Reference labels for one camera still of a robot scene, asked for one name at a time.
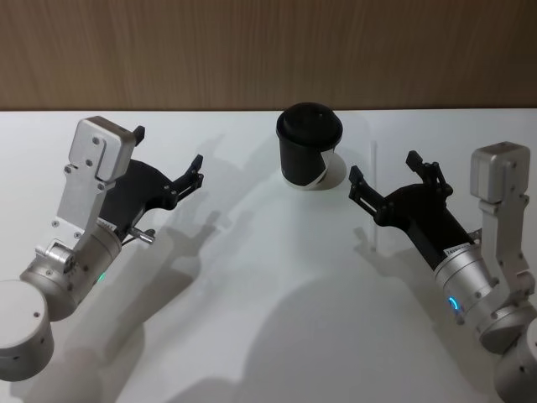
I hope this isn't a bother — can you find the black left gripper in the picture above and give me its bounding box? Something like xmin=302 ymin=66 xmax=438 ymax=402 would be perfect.
xmin=96 ymin=124 xmax=206 ymax=242

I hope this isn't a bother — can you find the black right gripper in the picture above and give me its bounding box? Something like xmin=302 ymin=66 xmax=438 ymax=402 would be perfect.
xmin=348 ymin=150 xmax=480 ymax=272

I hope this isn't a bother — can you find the black paper cup white stripe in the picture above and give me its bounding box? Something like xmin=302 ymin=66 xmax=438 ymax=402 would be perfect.
xmin=277 ymin=133 xmax=343 ymax=191

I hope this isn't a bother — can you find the black plastic cup lid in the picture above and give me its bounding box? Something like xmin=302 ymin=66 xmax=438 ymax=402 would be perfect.
xmin=275 ymin=102 xmax=346 ymax=154

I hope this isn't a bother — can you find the thin dark cable silver plug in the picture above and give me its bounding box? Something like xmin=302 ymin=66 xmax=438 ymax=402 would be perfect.
xmin=120 ymin=227 xmax=157 ymax=249

